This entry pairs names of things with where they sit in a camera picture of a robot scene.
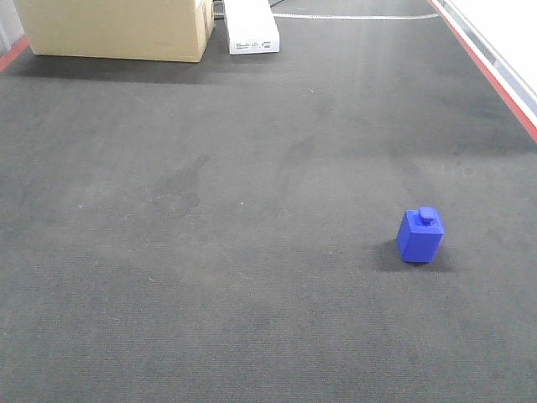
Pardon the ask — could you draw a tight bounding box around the blue plastic block part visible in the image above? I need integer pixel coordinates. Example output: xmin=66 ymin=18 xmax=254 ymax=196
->
xmin=396 ymin=207 xmax=445 ymax=264

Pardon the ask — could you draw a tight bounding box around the long white carton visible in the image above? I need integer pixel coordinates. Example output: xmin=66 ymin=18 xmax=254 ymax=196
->
xmin=223 ymin=0 xmax=280 ymax=55

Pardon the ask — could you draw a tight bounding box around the large cardboard box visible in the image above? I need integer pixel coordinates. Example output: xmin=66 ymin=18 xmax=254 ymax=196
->
xmin=14 ymin=0 xmax=214 ymax=63

